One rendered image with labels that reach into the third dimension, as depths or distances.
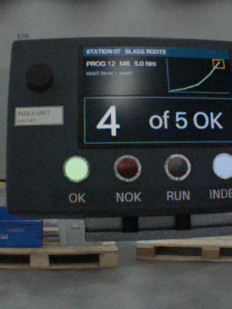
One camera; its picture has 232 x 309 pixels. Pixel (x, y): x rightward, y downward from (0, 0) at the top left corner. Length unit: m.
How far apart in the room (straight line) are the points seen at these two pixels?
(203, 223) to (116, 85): 0.19
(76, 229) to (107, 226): 3.12
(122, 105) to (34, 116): 0.09
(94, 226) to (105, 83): 0.16
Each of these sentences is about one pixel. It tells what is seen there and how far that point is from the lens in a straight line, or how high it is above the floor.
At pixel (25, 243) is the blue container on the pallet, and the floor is 0.18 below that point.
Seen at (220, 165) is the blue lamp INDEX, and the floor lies 1.12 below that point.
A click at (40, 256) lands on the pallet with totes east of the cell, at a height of 0.10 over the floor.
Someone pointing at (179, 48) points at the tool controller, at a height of 1.24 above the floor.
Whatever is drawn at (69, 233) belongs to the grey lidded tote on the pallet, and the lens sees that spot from 3.67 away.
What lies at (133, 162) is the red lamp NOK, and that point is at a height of 1.12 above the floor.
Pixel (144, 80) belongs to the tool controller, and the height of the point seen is 1.20.
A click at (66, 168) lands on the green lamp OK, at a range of 0.47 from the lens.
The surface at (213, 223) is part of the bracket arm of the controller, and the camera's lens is 0.57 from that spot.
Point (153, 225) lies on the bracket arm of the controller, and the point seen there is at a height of 1.04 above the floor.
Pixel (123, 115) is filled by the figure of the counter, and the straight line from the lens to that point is 0.49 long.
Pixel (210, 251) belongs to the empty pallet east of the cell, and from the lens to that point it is 3.75.
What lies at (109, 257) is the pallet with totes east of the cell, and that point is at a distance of 3.62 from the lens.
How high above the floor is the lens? 1.17
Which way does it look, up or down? 5 degrees down
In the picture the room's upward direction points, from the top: 1 degrees counter-clockwise
